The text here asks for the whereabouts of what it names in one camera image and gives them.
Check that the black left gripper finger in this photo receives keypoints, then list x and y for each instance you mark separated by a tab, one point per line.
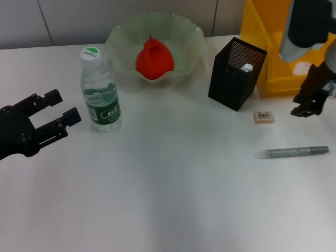
72	116
52	97

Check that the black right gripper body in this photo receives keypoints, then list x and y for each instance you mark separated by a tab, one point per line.
315	84

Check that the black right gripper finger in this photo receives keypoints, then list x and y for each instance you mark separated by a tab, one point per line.
299	99
305	110

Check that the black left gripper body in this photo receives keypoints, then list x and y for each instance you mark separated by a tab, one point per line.
15	131

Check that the white paper ball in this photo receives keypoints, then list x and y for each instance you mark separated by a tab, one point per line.
302	68

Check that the small beige eraser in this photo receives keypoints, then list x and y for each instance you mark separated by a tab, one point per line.
264	117

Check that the clear plastic water bottle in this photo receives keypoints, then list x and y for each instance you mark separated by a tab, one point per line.
102	78

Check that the mint green pen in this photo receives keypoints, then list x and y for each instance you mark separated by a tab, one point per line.
247	67

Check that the orange fruit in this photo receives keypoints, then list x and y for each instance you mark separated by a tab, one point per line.
155	60

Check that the silver marker pen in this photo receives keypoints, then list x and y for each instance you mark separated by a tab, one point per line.
291	152

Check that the black mesh pen holder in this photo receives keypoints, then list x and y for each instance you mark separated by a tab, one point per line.
231	86

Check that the green glass fruit bowl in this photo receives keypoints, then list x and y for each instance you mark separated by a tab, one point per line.
183	39

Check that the yellow plastic storage bin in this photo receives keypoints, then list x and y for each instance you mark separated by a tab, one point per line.
262	31

